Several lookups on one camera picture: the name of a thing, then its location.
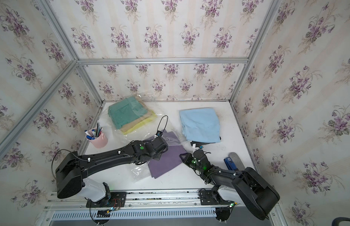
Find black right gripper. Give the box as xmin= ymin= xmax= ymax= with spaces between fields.
xmin=179 ymin=153 xmax=204 ymax=175

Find purple garment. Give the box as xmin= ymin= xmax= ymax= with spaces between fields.
xmin=148 ymin=131 xmax=187 ymax=179

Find light blue garment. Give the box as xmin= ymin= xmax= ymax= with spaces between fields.
xmin=179 ymin=108 xmax=220 ymax=142

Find clear plastic vacuum bag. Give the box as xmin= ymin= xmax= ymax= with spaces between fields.
xmin=102 ymin=93 xmax=186 ymax=182

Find dark grey trousers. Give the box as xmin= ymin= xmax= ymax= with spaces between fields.
xmin=189 ymin=137 xmax=222 ymax=146

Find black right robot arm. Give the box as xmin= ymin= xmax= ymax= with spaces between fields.
xmin=179 ymin=149 xmax=280 ymax=220

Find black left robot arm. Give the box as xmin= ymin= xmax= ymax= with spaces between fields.
xmin=55 ymin=137 xmax=168 ymax=199

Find yellow folded garment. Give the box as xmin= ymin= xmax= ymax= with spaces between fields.
xmin=120 ymin=112 xmax=157 ymax=135

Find beige folded garment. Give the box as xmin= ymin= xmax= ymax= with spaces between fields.
xmin=120 ymin=96 xmax=156 ymax=134

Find green folded garment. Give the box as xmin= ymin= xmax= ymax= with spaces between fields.
xmin=108 ymin=96 xmax=149 ymax=130

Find pink pen cup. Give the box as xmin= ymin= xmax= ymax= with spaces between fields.
xmin=85 ymin=122 xmax=108 ymax=148

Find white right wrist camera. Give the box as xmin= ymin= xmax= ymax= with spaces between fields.
xmin=191 ymin=143 xmax=203 ymax=151

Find aluminium mounting rail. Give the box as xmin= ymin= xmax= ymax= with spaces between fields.
xmin=43 ymin=186 xmax=278 ymax=211

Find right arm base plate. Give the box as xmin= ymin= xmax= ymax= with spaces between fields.
xmin=198 ymin=188 xmax=233 ymax=205

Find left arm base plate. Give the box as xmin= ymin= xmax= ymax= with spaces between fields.
xmin=86 ymin=192 xmax=127 ymax=208

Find white slotted cable duct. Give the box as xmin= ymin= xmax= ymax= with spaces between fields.
xmin=51 ymin=207 xmax=216 ymax=221

